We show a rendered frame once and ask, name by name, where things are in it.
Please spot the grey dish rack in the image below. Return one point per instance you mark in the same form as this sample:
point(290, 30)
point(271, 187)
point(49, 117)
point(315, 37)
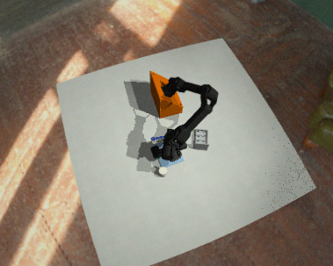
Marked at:
point(201, 139)

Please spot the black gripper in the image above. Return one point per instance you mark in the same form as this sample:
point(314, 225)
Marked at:
point(156, 152)

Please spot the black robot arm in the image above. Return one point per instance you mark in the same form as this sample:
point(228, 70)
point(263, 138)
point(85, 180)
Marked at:
point(182, 133)

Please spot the light blue flat mat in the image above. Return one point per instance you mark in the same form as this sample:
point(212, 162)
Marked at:
point(167, 163)

